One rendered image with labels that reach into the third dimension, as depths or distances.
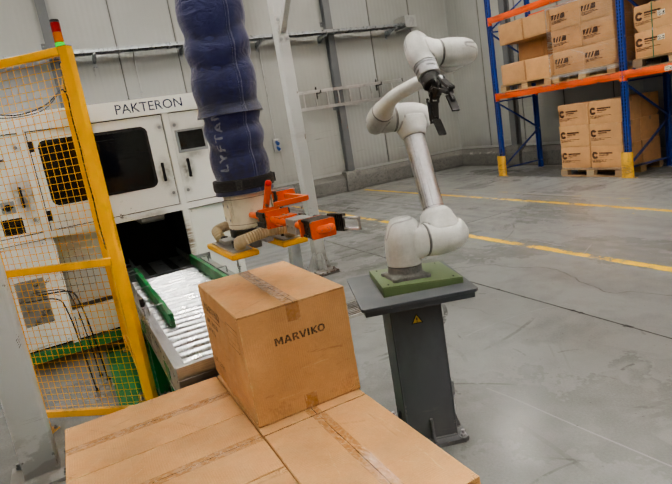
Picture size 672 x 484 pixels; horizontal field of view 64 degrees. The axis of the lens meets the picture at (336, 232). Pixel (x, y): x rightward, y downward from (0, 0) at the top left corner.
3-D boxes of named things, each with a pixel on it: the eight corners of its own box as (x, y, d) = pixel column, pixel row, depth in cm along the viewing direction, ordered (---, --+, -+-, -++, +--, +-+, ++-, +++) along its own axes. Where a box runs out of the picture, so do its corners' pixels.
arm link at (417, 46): (416, 56, 198) (448, 54, 201) (403, 26, 204) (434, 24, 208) (408, 77, 207) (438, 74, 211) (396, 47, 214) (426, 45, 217)
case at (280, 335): (216, 370, 236) (197, 284, 228) (299, 342, 252) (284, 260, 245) (259, 429, 182) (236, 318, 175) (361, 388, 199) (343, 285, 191)
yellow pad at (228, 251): (207, 248, 213) (205, 236, 212) (231, 242, 218) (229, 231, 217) (232, 261, 183) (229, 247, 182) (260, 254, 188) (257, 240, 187)
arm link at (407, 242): (381, 264, 251) (376, 217, 247) (417, 257, 255) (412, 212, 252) (394, 270, 235) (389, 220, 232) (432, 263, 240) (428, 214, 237)
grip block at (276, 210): (257, 227, 182) (254, 210, 181) (283, 221, 187) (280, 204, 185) (265, 230, 175) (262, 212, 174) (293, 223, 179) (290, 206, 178)
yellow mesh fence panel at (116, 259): (31, 437, 319) (-77, 74, 278) (43, 428, 328) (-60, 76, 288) (164, 431, 300) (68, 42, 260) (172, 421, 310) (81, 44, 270)
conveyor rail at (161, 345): (126, 299, 439) (120, 277, 435) (132, 297, 441) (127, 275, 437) (184, 410, 235) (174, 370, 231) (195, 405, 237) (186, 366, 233)
